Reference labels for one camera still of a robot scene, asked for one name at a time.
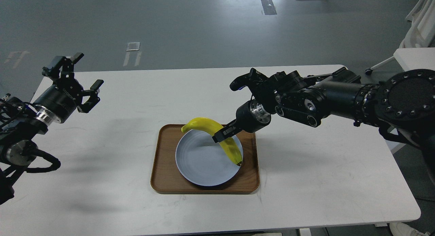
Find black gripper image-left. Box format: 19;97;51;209
34;52;104;123

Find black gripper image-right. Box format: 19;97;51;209
212;100;272;143

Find yellow banana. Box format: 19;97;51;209
181;117;243;166

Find light blue plate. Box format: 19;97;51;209
175;130;241;187

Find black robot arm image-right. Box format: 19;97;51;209
212;67;435;181

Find brown wooden tray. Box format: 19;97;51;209
151;124;260;195

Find white sneaker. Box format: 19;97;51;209
389;222;432;236

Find white chair frame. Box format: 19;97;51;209
366;0;435;76

